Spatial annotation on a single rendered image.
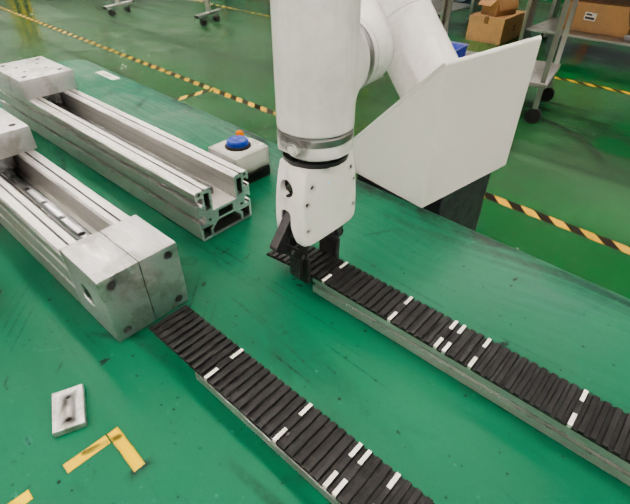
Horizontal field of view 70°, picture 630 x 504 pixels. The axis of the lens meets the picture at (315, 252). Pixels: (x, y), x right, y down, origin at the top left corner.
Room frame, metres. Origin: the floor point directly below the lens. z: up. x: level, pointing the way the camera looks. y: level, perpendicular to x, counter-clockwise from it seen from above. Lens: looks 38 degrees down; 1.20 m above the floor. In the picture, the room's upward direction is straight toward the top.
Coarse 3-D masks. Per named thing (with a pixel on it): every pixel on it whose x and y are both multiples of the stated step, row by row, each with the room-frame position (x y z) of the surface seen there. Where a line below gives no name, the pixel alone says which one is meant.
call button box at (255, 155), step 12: (216, 144) 0.78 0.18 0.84; (252, 144) 0.78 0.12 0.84; (264, 144) 0.78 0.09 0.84; (228, 156) 0.73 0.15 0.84; (240, 156) 0.73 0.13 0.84; (252, 156) 0.75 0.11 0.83; (264, 156) 0.77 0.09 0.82; (252, 168) 0.74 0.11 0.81; (264, 168) 0.77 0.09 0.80; (252, 180) 0.74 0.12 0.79
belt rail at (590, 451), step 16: (320, 288) 0.44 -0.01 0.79; (336, 304) 0.42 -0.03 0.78; (352, 304) 0.40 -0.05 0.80; (368, 320) 0.39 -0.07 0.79; (384, 320) 0.37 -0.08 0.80; (400, 336) 0.36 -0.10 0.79; (416, 352) 0.34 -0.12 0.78; (432, 352) 0.33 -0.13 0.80; (448, 368) 0.31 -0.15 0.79; (464, 368) 0.30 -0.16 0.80; (464, 384) 0.30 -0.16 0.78; (480, 384) 0.29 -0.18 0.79; (496, 400) 0.28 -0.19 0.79; (512, 400) 0.27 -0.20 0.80; (528, 416) 0.25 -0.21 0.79; (544, 416) 0.25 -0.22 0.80; (544, 432) 0.24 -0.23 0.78; (560, 432) 0.24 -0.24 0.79; (576, 448) 0.22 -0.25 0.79; (592, 448) 0.22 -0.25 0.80; (608, 464) 0.21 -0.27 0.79; (624, 464) 0.20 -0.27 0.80; (624, 480) 0.20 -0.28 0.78
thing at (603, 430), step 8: (600, 408) 0.25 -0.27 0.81; (608, 408) 0.25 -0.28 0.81; (616, 408) 0.25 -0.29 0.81; (600, 416) 0.24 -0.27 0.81; (608, 416) 0.24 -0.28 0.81; (616, 416) 0.24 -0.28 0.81; (592, 424) 0.23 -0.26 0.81; (600, 424) 0.23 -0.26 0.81; (608, 424) 0.23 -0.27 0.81; (616, 424) 0.23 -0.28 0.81; (592, 432) 0.22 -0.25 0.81; (600, 432) 0.23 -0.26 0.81; (608, 432) 0.22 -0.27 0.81; (616, 432) 0.23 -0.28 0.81; (592, 440) 0.22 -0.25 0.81; (600, 440) 0.22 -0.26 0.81; (608, 440) 0.22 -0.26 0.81; (608, 448) 0.21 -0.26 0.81
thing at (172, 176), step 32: (0, 96) 1.08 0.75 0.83; (64, 96) 1.00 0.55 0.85; (32, 128) 0.98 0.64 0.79; (64, 128) 0.85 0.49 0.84; (96, 128) 0.79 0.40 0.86; (128, 128) 0.82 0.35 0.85; (96, 160) 0.77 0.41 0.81; (128, 160) 0.68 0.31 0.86; (160, 160) 0.72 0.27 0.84; (192, 160) 0.68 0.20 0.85; (224, 160) 0.67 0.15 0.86; (160, 192) 0.63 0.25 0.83; (192, 192) 0.57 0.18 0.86; (224, 192) 0.63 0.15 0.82; (192, 224) 0.57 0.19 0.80; (224, 224) 0.60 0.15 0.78
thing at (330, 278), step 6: (342, 264) 0.46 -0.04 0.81; (348, 264) 0.46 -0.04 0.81; (336, 270) 0.45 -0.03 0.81; (342, 270) 0.45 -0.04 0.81; (348, 270) 0.45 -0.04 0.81; (330, 276) 0.44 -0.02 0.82; (336, 276) 0.44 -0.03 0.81; (342, 276) 0.44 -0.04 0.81; (324, 282) 0.43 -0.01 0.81; (330, 282) 0.43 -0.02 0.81; (336, 282) 0.43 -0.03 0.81
